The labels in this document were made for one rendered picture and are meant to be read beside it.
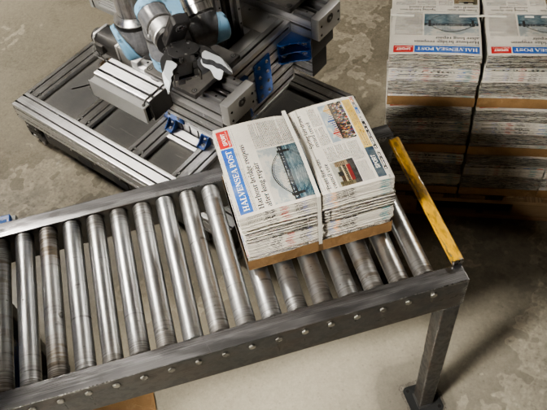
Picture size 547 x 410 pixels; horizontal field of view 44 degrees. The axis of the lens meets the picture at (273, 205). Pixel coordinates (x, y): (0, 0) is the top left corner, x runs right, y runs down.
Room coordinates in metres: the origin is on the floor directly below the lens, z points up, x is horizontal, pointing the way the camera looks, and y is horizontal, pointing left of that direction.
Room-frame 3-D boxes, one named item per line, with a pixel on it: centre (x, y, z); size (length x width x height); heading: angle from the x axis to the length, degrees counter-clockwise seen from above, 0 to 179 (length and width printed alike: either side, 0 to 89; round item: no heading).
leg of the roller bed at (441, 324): (0.82, -0.41, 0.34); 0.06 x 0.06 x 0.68; 9
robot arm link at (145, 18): (1.41, 0.23, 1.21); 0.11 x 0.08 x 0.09; 21
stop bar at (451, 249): (1.06, -0.39, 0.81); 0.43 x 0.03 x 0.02; 9
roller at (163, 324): (0.96, 0.33, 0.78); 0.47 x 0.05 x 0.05; 9
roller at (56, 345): (0.92, 0.59, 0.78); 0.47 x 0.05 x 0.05; 9
